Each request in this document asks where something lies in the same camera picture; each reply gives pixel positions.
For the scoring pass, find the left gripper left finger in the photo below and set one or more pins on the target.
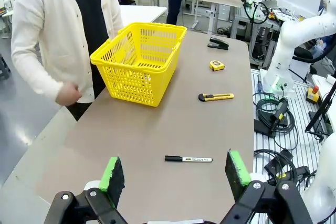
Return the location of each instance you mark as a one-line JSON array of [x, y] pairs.
[[113, 179]]

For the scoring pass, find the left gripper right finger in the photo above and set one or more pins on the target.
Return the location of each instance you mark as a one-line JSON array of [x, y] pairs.
[[236, 174]]

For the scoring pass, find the white marker black cap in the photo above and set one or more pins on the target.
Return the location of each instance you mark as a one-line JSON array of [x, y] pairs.
[[194, 159]]

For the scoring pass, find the yellow black utility knife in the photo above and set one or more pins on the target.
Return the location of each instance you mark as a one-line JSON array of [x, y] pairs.
[[218, 97]]

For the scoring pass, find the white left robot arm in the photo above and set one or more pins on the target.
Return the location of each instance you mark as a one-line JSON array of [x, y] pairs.
[[325, 182]]

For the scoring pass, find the person's right forearm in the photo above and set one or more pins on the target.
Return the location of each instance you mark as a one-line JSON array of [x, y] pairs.
[[34, 74]]

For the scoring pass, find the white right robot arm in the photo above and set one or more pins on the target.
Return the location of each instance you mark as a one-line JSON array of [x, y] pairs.
[[286, 51]]

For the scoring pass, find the yellow plastic shopping basket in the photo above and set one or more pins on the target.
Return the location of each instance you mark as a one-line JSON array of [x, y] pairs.
[[157, 35]]

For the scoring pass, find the person in white cardigan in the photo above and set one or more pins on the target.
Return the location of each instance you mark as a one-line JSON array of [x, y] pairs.
[[60, 24]]

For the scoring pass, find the person's right hand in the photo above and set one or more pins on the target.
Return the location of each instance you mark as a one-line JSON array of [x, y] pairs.
[[68, 94]]

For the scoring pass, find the black power brick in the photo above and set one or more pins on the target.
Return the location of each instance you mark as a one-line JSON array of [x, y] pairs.
[[263, 127]]

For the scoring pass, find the yellow tape measure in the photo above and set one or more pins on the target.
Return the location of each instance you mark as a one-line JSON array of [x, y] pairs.
[[216, 65]]

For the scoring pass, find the yellow emergency stop box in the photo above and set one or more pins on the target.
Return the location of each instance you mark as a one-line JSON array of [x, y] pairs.
[[313, 94]]

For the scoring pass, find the black stapler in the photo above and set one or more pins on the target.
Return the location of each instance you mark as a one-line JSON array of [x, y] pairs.
[[218, 44]]

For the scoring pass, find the large white table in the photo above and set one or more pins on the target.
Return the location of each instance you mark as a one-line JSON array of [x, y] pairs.
[[141, 14]]

